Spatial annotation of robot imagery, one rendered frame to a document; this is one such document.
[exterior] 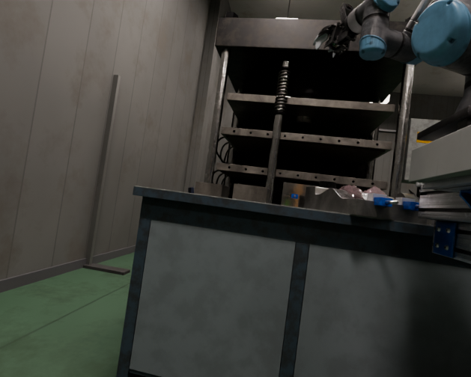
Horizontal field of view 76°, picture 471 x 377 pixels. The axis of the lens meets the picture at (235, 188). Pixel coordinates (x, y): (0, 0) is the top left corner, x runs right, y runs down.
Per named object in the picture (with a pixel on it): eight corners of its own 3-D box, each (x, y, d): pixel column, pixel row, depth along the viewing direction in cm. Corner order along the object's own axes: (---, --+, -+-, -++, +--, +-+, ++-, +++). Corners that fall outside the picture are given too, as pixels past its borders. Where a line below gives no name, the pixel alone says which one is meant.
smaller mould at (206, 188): (221, 197, 138) (222, 184, 138) (194, 194, 140) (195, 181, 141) (228, 198, 155) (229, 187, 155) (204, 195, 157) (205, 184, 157)
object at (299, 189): (323, 214, 190) (326, 187, 191) (280, 208, 195) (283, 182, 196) (315, 212, 239) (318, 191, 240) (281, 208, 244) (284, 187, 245)
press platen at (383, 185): (387, 189, 186) (388, 181, 186) (216, 169, 205) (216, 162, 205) (359, 194, 258) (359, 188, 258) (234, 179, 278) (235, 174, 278)
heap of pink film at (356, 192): (396, 205, 115) (398, 185, 115) (353, 199, 113) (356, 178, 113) (360, 203, 141) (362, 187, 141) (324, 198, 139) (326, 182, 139)
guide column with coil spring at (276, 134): (264, 259, 191) (290, 60, 196) (255, 258, 192) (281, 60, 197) (264, 258, 196) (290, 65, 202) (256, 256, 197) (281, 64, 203)
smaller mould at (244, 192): (265, 203, 130) (267, 187, 130) (231, 198, 133) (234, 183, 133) (268, 203, 150) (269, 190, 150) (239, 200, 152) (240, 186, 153)
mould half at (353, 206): (426, 224, 104) (429, 193, 104) (356, 215, 100) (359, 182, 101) (352, 215, 153) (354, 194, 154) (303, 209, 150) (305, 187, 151)
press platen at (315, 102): (394, 111, 191) (395, 104, 191) (226, 99, 210) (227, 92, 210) (366, 138, 259) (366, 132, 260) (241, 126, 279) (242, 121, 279)
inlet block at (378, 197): (403, 212, 93) (406, 194, 94) (389, 209, 93) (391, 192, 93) (379, 210, 106) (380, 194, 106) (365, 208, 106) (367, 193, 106)
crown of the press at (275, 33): (419, 114, 176) (430, 13, 179) (207, 98, 199) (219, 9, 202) (377, 143, 258) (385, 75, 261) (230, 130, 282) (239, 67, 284)
